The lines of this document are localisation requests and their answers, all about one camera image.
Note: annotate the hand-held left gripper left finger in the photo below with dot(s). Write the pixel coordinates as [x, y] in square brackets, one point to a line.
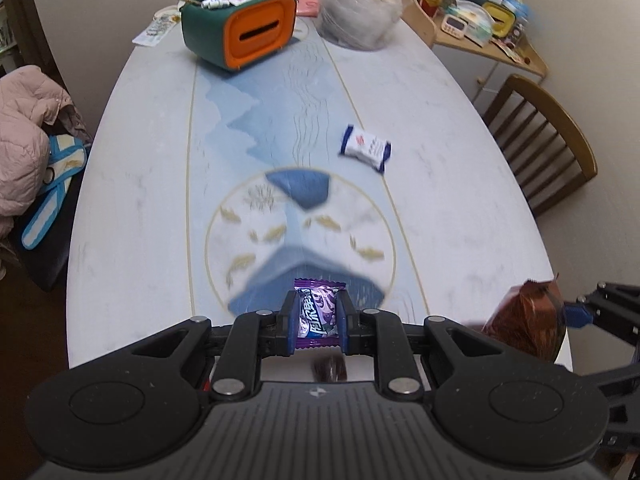
[287, 330]

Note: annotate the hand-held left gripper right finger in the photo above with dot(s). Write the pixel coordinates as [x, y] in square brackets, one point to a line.
[345, 330]

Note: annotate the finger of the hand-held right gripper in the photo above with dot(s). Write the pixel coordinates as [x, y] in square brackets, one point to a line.
[576, 313]

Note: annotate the purple snack packet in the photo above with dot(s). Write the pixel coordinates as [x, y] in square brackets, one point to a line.
[317, 310]

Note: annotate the dark red foil snack bag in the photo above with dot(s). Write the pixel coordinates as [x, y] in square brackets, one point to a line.
[525, 315]

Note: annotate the white blue snack packet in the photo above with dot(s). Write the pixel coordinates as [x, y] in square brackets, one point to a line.
[365, 147]

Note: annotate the wooden chair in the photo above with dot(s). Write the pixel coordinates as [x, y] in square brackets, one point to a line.
[545, 125]

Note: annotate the white cabinet wooden top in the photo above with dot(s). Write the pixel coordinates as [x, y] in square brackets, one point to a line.
[500, 67]

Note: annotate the green orange tissue box organiser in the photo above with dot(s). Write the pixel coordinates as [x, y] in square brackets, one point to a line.
[255, 35]

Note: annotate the yellow tissue box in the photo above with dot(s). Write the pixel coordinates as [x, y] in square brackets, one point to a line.
[499, 17]

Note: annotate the white tissue pack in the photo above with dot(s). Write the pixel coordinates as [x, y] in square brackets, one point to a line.
[470, 20]

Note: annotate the white kitchen timer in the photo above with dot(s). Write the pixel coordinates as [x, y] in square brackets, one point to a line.
[454, 25]

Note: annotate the clear plastic bag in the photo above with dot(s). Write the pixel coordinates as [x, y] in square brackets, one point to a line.
[355, 15]

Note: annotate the wooden desktop rack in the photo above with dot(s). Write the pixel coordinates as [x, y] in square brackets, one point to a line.
[417, 17]

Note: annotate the pink padded jacket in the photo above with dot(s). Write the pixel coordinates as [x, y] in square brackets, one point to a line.
[25, 140]

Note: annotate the white printed packet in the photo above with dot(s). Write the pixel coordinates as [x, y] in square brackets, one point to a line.
[152, 30]

